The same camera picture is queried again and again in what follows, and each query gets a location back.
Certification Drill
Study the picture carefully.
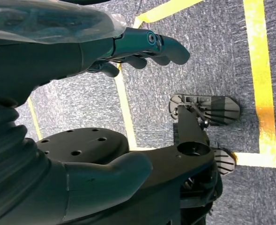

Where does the black robot hip disc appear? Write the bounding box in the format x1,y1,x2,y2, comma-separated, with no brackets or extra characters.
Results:
35,127,130,166

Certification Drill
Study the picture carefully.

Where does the black ribbed robot left foot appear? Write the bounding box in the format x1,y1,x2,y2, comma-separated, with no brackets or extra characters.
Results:
168,94,241,127

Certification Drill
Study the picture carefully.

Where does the black ribbed robot foot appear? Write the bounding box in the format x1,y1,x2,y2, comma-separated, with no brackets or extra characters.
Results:
212,148,236,177
168,94,241,127

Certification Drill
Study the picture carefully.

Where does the black ribbed robot right foot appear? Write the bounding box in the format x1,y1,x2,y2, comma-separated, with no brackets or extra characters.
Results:
212,148,236,177

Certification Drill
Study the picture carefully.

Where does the orange-stained yellow tape square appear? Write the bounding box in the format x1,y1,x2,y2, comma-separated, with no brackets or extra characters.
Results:
114,0,276,169

